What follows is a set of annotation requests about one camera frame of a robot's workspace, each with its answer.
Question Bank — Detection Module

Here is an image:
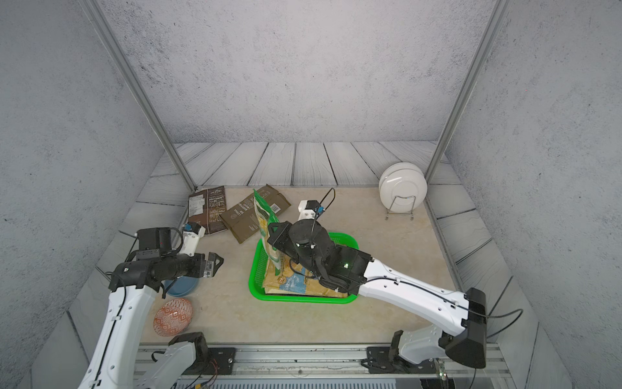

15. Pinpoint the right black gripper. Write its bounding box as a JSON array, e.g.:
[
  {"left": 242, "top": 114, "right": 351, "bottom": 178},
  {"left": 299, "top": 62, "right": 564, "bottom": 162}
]
[{"left": 269, "top": 220, "right": 327, "bottom": 280}]

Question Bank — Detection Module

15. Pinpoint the green Chuba cassava chips bag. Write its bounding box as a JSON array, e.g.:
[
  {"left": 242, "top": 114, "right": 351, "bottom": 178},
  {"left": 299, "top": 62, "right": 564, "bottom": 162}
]
[{"left": 254, "top": 190, "right": 282, "bottom": 276}]

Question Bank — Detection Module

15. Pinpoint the yellow blue kettle chips bag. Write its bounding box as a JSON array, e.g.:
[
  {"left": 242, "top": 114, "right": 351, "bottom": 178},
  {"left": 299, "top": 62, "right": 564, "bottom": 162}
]
[{"left": 259, "top": 263, "right": 349, "bottom": 298}]

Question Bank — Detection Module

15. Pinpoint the brown Lerna cassava bag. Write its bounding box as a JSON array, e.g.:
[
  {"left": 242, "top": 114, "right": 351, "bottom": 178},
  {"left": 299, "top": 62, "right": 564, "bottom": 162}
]
[{"left": 220, "top": 185, "right": 291, "bottom": 244}]

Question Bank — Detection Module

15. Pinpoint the dark brown snack bag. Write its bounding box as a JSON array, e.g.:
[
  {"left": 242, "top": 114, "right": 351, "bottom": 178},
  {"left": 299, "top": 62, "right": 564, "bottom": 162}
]
[{"left": 188, "top": 186, "right": 228, "bottom": 235}]

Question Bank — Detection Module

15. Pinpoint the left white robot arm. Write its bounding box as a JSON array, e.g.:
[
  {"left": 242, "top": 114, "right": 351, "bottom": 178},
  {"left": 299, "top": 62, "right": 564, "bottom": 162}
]
[{"left": 80, "top": 222, "right": 224, "bottom": 388}]

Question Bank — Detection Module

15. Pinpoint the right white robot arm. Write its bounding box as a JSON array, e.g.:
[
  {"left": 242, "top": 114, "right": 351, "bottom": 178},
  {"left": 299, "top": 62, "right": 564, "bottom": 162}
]
[{"left": 268, "top": 219, "right": 487, "bottom": 369}]

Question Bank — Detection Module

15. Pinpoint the green plastic mesh basket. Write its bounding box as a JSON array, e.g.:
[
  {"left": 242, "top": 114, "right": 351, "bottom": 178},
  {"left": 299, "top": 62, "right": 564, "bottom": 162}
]
[{"left": 249, "top": 240, "right": 357, "bottom": 305}]

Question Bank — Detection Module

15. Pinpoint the blue bowl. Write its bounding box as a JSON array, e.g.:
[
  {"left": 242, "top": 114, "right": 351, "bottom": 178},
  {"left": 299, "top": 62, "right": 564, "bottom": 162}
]
[{"left": 164, "top": 277, "right": 199, "bottom": 298}]

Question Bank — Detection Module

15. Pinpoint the red patterned bowl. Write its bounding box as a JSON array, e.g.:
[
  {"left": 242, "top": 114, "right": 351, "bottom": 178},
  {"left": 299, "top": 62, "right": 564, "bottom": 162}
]
[{"left": 153, "top": 298, "right": 194, "bottom": 337}]

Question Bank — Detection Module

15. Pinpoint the white plate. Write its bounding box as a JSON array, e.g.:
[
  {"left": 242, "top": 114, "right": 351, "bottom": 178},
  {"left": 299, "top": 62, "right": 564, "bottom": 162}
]
[{"left": 378, "top": 162, "right": 428, "bottom": 209}]

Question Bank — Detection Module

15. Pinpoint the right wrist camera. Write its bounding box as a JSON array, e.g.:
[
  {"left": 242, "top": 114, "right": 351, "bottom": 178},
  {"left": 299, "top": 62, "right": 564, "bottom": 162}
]
[{"left": 298, "top": 200, "right": 324, "bottom": 220}]

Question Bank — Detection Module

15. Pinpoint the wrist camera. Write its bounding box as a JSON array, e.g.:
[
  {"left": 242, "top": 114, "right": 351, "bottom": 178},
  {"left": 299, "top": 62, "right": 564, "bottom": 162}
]
[
  {"left": 180, "top": 222, "right": 206, "bottom": 256},
  {"left": 298, "top": 200, "right": 324, "bottom": 220}
]

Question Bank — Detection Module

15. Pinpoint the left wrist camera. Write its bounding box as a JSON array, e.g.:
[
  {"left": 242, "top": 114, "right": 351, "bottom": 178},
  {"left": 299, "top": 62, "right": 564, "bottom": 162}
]
[{"left": 180, "top": 222, "right": 206, "bottom": 256}]

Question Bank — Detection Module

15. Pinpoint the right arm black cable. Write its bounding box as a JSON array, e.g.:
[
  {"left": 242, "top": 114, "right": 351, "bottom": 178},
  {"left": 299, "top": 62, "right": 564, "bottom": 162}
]
[{"left": 310, "top": 186, "right": 525, "bottom": 389}]

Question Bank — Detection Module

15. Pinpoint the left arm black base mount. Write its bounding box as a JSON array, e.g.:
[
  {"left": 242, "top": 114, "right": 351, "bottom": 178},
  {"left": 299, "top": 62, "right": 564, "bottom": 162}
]
[{"left": 183, "top": 347, "right": 236, "bottom": 377}]

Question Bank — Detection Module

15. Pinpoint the metal wire plate stand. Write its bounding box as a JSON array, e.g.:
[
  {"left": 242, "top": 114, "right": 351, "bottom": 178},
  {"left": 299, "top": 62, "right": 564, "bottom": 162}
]
[{"left": 385, "top": 195, "right": 417, "bottom": 220}]

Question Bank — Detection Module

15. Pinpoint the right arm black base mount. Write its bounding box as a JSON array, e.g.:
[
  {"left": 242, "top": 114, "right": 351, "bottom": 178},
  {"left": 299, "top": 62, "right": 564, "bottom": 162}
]
[{"left": 361, "top": 330, "right": 437, "bottom": 374}]

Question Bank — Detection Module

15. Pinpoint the left aluminium frame post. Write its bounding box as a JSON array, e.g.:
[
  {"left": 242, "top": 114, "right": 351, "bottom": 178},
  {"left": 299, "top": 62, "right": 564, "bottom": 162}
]
[{"left": 79, "top": 0, "right": 198, "bottom": 192}]

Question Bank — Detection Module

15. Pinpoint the aluminium frame post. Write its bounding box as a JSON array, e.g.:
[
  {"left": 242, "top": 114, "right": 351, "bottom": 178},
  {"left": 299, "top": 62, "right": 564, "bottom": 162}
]
[
  {"left": 79, "top": 0, "right": 198, "bottom": 192},
  {"left": 425, "top": 0, "right": 510, "bottom": 183}
]

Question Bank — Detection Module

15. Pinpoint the right aluminium frame post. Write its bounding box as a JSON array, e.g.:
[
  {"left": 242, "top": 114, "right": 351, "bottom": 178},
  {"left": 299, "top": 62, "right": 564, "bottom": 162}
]
[{"left": 425, "top": 0, "right": 510, "bottom": 183}]

